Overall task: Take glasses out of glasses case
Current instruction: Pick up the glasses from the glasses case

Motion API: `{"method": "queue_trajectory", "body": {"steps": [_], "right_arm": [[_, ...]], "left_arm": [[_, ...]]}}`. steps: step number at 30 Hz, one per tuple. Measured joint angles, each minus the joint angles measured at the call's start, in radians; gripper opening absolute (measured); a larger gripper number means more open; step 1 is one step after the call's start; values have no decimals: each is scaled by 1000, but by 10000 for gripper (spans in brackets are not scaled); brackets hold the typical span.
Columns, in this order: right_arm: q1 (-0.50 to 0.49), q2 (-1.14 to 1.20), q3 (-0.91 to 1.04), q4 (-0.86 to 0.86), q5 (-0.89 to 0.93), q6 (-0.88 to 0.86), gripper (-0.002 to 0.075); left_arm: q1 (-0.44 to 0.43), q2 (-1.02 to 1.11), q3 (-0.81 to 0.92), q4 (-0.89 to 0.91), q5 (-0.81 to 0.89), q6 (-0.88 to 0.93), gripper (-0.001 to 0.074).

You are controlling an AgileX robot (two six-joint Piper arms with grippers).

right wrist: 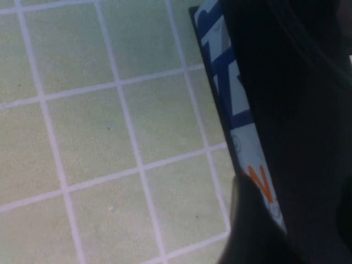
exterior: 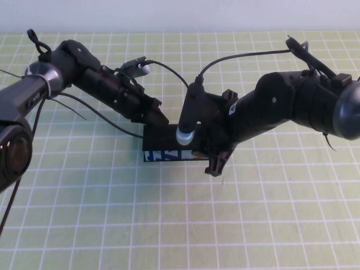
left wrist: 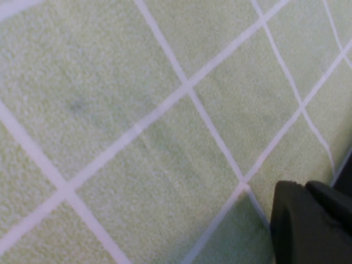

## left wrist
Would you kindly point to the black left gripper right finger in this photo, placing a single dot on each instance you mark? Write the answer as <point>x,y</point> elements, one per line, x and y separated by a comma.
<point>332,204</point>

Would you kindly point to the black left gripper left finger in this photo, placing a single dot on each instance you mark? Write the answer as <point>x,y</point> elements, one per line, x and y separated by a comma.
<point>302,233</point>

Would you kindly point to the green white-grid tablecloth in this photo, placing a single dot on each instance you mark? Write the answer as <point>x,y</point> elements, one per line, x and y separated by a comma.
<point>137,137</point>

